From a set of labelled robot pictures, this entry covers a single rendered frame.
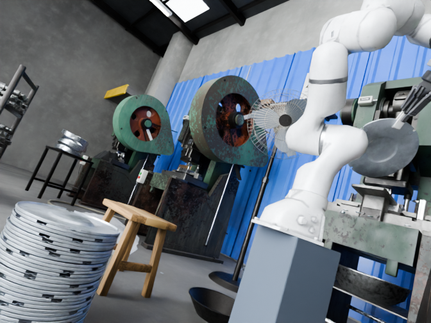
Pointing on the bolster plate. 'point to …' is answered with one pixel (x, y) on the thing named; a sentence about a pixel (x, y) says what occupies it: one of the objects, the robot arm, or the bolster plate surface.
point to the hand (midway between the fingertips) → (400, 120)
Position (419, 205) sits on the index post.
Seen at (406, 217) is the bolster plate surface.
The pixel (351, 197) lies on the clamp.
